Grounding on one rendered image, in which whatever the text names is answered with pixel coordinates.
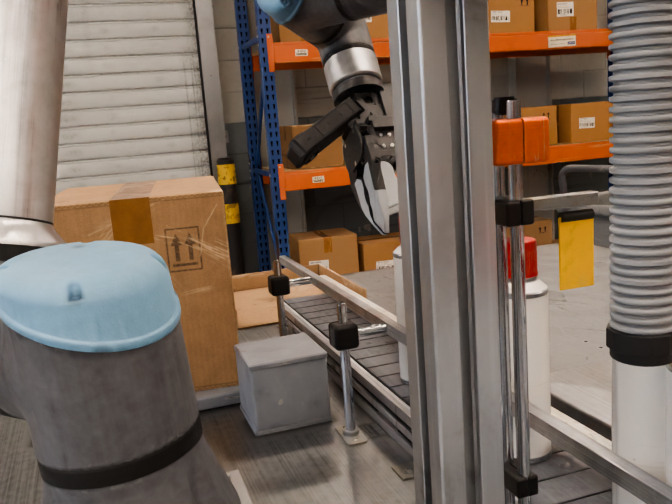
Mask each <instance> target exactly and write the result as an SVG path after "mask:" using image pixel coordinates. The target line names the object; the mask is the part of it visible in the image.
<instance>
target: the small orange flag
mask: <svg viewBox="0 0 672 504"><path fill-rule="evenodd" d="M594 216H595V212H594V210H593V209H592V208H588V209H581V210H573V211H565V212H559V213H558V215H557V219H558V236H559V290H560V291H562V290H568V289H574V288H580V287H585V286H591V285H594V224H593V218H594Z"/></svg>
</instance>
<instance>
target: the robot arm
mask: <svg viewBox="0 0 672 504"><path fill-rule="evenodd" d="M257 2H258V5H259V6H260V8H261V9H262V10H263V11H264V12H265V13H267V14H268V15H269V16H271V17H272V18H273V19H274V21H275V22H276V23H278V24H280V25H283V26H284V27H286V28H288V29H289V30H291V31H292V32H294V33H295V34H297V35H298V36H300V37H301V38H303V39H304V40H306V41H307V42H309V43H310V44H312V45H313V46H315V47H316V48H317V49H318V51H319V54H320V58H321V62H322V65H323V69H324V72H325V76H326V80H327V84H328V88H329V92H330V95H331V96H332V98H333V102H334V106H335V108H334V109H333V110H331V111H330V112H329V113H327V114H326V115H325V116H324V117H322V118H321V119H320V120H318V121H317V122H316V123H314V124H313V125H312V126H311V127H309V128H308V129H307V130H305V131H304V132H301V133H299V134H298V135H297V136H295V137H294V138H293V139H292V140H291V141H290V143H289V145H288V146H289V147H288V148H289V149H288V152H287V155H286V157H287V158H288V159H289V160H290V161H291V162H292V164H293V165H294V166H295V167H296V168H298V169H299V168H301V167H302V166H303V165H304V164H305V165H307V164H308V163H309V162H311V161H312V160H313V159H314V158H315V157H316V156H317V155H318V153H320V152H321V151H322V150H323V149H325V148H326V147H327V146H328V145H330V144H331V143H332V142H333V141H335V140H336V139H337V138H338V137H340V136H341V135H342V134H343V135H342V139H343V140H344V145H343V153H344V160H345V165H346V168H347V170H348V173H349V178H350V183H351V187H352V190H353V193H354V196H355V198H356V200H357V202H358V204H359V206H360V208H361V210H363V212H364V214H365V216H366V217H367V218H368V220H369V221H370V222H371V223H372V224H373V226H374V227H375V228H376V229H377V230H378V231H379V232H380V233H381V234H382V235H388V233H389V228H390V227H389V216H390V215H392V214H394V213H397V212H399V204H398V187H397V177H396V176H395V174H396V173H397V170H396V152H395V135H394V118H393V101H392V84H391V83H390V84H382V83H383V78H382V75H381V71H380V68H379V64H378V60H377V57H376V54H375V51H374V47H373V44H372V40H371V37H370V33H369V30H368V26H367V22H366V18H369V17H374V16H378V15H383V14H387V0H257ZM67 13H68V0H0V415H3V416H8V417H12V418H18V419H23V420H26V421H27V424H28V428H29V432H30V436H31V440H32V444H33V448H34V452H35V455H36V459H37V463H38V466H39V470H40V475H41V479H42V483H43V490H42V500H41V504H241V500H240V498H239V495H238V492H237V491H236V489H235V487H234V486H233V484H232V482H231V481H230V479H229V477H228V476H227V474H226V472H225V471H224V469H223V467H222V466H221V464H220V462H219V461H218V459H217V457H216V456H215V454H214V452H213V451H212V449H211V447H210V446H209V444H208V442H207V441H206V439H205V437H204V434H203V429H202V424H201V419H200V414H199V409H198V404H197V399H196V394H195V390H194V385H193V380H192V375H191V370H190V365H189V360H188V355H187V350H186V345H185V340H184V335H183V330H182V325H181V320H180V316H181V306H180V301H179V298H178V296H177V294H176V292H175V290H174V289H173V285H172V281H171V277H170V273H169V270H168V267H167V265H166V263H165V261H164V260H163V258H162V257H161V256H160V255H159V254H158V253H156V252H155V251H154V250H152V249H150V248H148V247H146V246H143V245H139V244H135V243H130V242H122V241H93V242H90V243H82V242H74V243H66V242H65V241H64V240H63V239H62V238H61V237H60V236H59V235H58V234H57V233H56V231H55V229H54V227H53V222H54V207H55V193H56V178H57V163H58V148H59V133H60V118H61V103H62V88H63V73H64V58H65V43H66V28H67Z"/></svg>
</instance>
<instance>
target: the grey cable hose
mask: <svg viewBox="0 0 672 504"><path fill-rule="evenodd" d="M608 8H609V9H612V12H610V13H609V14H608V19H610V20H613V22H612V23H610V24H609V25H608V29H609V30H612V31H613V33H611V34H609V35H608V39H609V40H610V41H613V44H610V45H609V46H608V50H609V51H613V54H612V55H610V56H608V60H609V61H611V62H613V65H611V66H609V71H610V72H613V75H612V76H609V77H608V81H609V82H612V83H613V86H610V87H609V92H611V93H613V96H611V97H609V102H610V103H613V106H612V107H609V112H610V113H613V116H612V117H610V118H609V122H610V123H613V127H610V128H609V133H612V134H613V137H610V138H609V143H612V144H613V147H610V148H609V152H610V153H611V154H613V156H612V157H610V158H609V162H610V163H611V164H613V166H612V167H610V168H609V172H610V173H611V174H613V176H612V177H610V178H609V182H610V183H611V184H613V186H611V187H610V188H609V192H610V193H612V194H613V196H611V197H610V198H609V202H610V203H612V204H613V205H612V206H610V207H609V211H610V212H611V213H613V215H611V216H610V217H609V221H610V222H611V223H613V224H612V225H610V227H609V231H610V232H612V233H613V234H611V235H610V236H609V240H610V242H612V244H611V245H610V251H611V252H613V253H611V254H610V255H609V259H610V261H612V263H610V265H609V269H610V270H611V271H612V272H611V273H610V274H609V278H610V280H612V281H611V282H610V284H609V287H610V289H611V291H610V298H611V299H612V300H610V308H612V309H611V310H610V317H611V319H610V322H609V323H608V324H607V327H606V346H607V347H608V348H609V354H610V356H611V357H612V358H613V359H614V360H616V361H618V362H621V363H623V364H627V365H632V366H639V367H658V366H664V365H668V364H671V363H672V0H612V1H610V2H609V3H608Z"/></svg>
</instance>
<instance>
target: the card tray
mask: <svg viewBox="0 0 672 504"><path fill-rule="evenodd" d="M304 267H305V268H307V269H309V270H310V271H312V272H314V273H315V274H317V275H319V276H320V275H326V276H328V277H330V278H331V279H333V280H335V281H336V282H338V283H340V284H342V285H343V286H345V287H347V288H348V289H350V290H352V291H354V292H355V293H357V294H359V295H361V296H362V297H364V298H366V299H367V292H366V289H365V288H363V287H361V286H359V285H358V284H356V283H354V282H352V281H350V280H348V279H347V278H345V277H343V276H341V275H339V274H338V273H336V272H334V271H332V270H330V269H328V268H327V267H325V266H323V265H321V264H313V265H306V266H304ZM281 271H282V274H285V275H287V276H288V277H289V280H290V279H297V278H301V277H300V276H298V275H297V274H295V273H294V272H292V271H291V270H289V269H288V268H285V269H281ZM270 275H274V270H270V271H263V272H256V273H249V274H242V275H235V276H232V282H233V291H234V301H235V311H236V321H237V330H242V329H248V328H254V327H260V326H267V325H273V324H279V322H278V311H277V300H276V296H272V295H271V294H270V293H269V290H268V279H267V278H268V276H270ZM317 294H324V292H323V291H321V290H320V289H318V288H317V287H315V286H314V285H312V284H308V285H301V286H294V287H290V294H288V295H284V299H291V298H297V297H304V296H310V295H317Z"/></svg>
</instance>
